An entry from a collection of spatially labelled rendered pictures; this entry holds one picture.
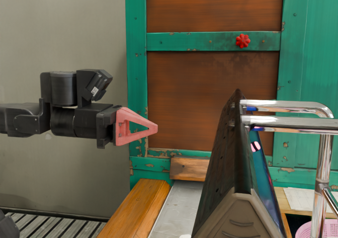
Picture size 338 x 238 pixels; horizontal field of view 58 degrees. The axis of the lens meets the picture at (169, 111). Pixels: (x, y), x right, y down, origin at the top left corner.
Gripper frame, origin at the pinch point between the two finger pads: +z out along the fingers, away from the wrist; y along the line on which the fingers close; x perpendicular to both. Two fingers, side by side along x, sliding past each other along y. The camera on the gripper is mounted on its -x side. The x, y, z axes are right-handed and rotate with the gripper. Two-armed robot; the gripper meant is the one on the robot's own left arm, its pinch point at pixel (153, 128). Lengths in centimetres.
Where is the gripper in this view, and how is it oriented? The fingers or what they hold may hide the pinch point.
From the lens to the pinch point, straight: 57.5
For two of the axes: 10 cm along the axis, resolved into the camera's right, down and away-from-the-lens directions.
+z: 9.8, 0.6, -1.7
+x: -0.3, 9.8, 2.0
